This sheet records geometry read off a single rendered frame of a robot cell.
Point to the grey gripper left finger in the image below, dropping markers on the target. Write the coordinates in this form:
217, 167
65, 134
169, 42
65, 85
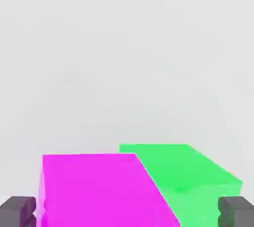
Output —
13, 211

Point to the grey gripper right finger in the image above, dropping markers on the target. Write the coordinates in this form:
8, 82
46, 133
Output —
238, 211

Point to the small green cube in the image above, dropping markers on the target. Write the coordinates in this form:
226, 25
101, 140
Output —
190, 175

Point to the small magenta cube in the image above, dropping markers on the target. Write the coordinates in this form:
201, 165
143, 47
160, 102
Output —
103, 191

